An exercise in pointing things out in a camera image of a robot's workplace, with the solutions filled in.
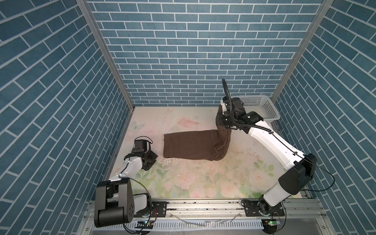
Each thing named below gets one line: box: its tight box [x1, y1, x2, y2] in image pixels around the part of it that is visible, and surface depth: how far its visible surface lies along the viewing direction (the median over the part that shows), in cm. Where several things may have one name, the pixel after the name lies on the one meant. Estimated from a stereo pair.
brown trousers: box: [163, 125, 232, 162], surface depth 94 cm
